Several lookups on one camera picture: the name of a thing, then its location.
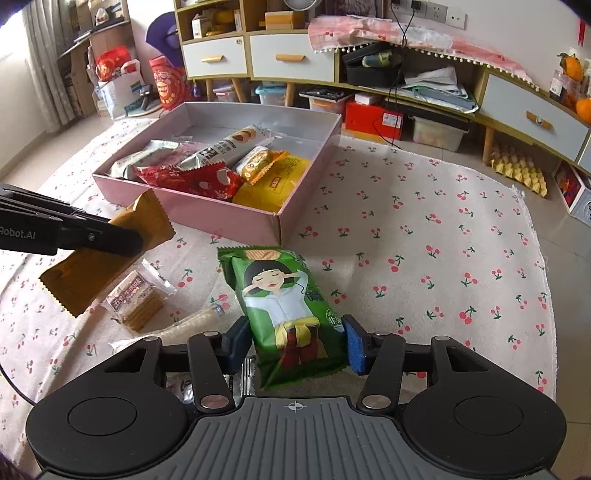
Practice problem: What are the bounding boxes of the white plastic storage box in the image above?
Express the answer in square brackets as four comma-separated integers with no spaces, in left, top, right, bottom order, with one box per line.
[410,115,468,151]

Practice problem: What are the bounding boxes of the clear brown nougat packet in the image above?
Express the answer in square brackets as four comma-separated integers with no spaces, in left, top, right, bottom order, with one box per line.
[102,258,179,333]

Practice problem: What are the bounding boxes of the white green snack packet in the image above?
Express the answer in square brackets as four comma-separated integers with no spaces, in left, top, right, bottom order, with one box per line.
[110,140,181,181]

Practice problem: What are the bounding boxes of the clear blue-lid storage box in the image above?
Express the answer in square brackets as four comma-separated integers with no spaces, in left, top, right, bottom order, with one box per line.
[255,82,291,107]

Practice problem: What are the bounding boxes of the low wooden media cabinet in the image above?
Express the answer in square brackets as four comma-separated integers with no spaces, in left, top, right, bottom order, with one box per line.
[339,44,591,178]

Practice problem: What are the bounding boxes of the wooden corner shelf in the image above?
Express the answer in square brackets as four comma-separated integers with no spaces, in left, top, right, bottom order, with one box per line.
[58,0,133,117]

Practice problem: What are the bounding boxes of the white wall socket strip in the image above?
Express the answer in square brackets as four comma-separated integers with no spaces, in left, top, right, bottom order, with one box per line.
[390,0,467,29]

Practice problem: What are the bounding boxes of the pink cardboard box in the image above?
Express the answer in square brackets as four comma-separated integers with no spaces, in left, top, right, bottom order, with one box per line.
[91,102,343,247]

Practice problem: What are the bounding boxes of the silver white snack packet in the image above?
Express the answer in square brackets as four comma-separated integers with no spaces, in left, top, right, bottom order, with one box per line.
[178,126,274,169]

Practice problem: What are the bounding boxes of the red white printed box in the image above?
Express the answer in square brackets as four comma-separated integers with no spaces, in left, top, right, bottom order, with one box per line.
[554,161,591,217]

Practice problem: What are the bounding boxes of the brown snack packet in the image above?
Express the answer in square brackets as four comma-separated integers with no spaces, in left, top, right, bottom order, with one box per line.
[39,188,176,318]

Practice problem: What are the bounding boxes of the purple fan shaped decoration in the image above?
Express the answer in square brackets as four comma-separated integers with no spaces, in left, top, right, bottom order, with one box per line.
[145,11,186,70]

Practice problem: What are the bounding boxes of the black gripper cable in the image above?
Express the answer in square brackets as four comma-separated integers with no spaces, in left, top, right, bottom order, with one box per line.
[0,357,36,408]

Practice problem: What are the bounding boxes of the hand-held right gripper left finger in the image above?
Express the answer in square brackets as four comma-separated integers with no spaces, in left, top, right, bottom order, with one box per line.
[102,316,252,414]

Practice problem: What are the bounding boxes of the green cartoon snack packet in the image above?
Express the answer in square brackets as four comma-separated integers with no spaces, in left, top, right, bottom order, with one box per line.
[217,247,350,391]

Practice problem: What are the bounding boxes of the red cardboard box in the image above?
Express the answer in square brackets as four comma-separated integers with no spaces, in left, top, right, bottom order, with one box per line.
[345,100,408,140]

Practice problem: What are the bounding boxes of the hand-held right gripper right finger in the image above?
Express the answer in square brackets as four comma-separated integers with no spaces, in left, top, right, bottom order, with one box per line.
[342,315,490,411]

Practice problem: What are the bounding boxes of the black bag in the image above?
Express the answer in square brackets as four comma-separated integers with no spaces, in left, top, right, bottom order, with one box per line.
[342,41,408,88]

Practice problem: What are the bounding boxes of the yellow snack packet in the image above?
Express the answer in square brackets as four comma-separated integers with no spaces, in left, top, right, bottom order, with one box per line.
[232,154,312,214]

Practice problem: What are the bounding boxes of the red snack packet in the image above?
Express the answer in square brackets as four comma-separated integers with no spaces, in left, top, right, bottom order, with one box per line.
[134,164,245,202]

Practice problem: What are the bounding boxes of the white drawer cabinet wooden legs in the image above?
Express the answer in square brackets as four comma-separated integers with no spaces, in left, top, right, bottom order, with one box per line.
[174,0,343,108]

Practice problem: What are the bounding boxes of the shiny silver snack packet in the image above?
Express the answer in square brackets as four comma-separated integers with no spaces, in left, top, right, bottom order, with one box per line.
[166,357,257,403]

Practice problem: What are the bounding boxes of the black hanging power cable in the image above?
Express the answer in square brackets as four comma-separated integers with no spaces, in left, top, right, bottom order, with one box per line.
[387,0,413,149]

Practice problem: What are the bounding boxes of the yellow folded paper tray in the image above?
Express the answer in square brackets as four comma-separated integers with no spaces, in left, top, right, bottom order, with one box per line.
[490,143,549,198]

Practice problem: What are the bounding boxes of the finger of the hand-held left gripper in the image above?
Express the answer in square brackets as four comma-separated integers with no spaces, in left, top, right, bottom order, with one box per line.
[0,184,112,223]
[57,220,145,256]

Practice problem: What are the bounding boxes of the cherry print tablecloth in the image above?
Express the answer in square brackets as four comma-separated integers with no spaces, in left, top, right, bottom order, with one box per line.
[0,115,556,480]

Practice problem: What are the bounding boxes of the white paper shopping bag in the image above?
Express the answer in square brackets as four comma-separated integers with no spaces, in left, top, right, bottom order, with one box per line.
[93,46,145,120]

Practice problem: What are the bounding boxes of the red printed gift bag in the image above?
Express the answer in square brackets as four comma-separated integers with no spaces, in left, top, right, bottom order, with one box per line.
[148,54,188,112]

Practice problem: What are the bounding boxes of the pink nougat snack packet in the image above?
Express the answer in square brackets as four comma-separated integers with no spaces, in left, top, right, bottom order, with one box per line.
[157,142,204,169]

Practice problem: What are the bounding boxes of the translucent white snack packet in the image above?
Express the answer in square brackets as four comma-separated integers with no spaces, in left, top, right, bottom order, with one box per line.
[108,302,228,352]

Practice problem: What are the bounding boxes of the small orange biscuit packet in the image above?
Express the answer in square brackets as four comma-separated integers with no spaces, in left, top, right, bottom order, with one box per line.
[235,145,290,186]

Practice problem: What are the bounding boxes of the clear storage box dark lid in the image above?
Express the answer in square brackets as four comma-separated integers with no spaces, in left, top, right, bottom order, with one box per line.
[299,88,352,114]

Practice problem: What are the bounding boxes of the light patterned curtain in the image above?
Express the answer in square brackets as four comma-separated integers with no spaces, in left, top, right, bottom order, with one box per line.
[23,0,64,136]

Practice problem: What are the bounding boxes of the pink cherry pompom cloth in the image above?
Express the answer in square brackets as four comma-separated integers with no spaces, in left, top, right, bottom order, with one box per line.
[307,14,539,89]

